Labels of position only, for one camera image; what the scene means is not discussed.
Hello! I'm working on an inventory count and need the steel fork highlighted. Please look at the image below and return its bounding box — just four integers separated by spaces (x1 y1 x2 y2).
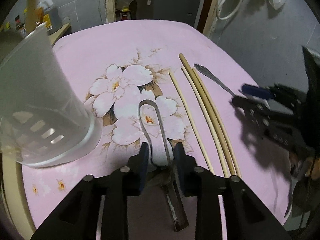
194 63 235 96

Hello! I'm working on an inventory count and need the steel spoon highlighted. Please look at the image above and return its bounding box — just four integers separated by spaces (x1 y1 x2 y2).
26 105 85 126

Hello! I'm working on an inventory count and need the bamboo chopstick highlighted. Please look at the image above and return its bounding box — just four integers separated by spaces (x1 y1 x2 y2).
192 68 242 178
169 71 214 174
25 0 38 35
179 53 241 176
181 66 230 178

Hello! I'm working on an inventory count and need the person's right hand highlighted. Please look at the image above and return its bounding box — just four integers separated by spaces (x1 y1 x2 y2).
289 152 319 181

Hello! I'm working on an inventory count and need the pink floral table cloth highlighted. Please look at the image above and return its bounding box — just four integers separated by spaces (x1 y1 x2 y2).
23 20 291 226

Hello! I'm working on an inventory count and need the white plastic utensil holder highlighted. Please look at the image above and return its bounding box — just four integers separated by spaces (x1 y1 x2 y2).
1 24 101 168

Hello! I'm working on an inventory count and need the dark grey cabinet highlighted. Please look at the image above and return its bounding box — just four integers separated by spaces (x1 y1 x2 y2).
137 0 200 26

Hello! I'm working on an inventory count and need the oil jug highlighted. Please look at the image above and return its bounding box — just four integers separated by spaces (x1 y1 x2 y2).
38 0 62 34

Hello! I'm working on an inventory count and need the white hose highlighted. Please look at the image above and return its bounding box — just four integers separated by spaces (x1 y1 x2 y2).
216 0 251 21

